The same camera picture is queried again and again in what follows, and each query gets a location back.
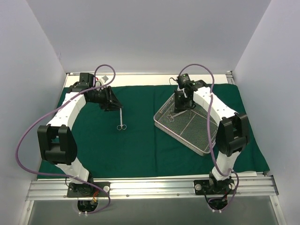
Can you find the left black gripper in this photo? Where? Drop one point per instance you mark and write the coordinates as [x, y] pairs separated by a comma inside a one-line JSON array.
[[110, 98]]

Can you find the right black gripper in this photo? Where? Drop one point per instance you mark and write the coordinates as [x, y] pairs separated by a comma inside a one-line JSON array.
[[183, 103]]

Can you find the steel surgical scissors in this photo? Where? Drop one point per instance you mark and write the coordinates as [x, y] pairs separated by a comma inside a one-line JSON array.
[[172, 116]]

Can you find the wire mesh instrument tray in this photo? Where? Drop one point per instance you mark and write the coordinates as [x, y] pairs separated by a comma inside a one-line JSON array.
[[189, 128]]

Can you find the steel forceps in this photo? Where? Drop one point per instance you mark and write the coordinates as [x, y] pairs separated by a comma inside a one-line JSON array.
[[121, 126]]

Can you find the green surgical drape cloth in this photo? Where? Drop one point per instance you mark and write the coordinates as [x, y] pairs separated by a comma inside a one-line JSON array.
[[142, 150]]

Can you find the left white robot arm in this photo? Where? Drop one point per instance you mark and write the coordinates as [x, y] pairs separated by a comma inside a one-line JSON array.
[[56, 141]]

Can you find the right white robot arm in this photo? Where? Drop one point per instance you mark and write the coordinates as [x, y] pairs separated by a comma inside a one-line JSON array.
[[232, 127]]

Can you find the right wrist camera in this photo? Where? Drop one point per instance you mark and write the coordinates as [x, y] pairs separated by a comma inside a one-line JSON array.
[[183, 79]]

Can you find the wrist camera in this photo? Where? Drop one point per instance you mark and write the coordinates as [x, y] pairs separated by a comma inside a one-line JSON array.
[[183, 79], [86, 79]]

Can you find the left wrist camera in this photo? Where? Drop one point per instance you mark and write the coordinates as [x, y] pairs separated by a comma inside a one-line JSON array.
[[86, 79]]

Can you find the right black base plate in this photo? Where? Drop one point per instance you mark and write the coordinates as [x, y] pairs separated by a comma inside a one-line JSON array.
[[211, 187]]

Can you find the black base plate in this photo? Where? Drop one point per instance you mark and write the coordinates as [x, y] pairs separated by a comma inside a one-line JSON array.
[[211, 187], [84, 190]]

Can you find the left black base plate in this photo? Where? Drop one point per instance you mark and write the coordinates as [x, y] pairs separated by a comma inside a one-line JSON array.
[[84, 190]]

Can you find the aluminium front rail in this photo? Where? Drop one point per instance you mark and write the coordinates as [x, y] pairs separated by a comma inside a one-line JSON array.
[[251, 184]]

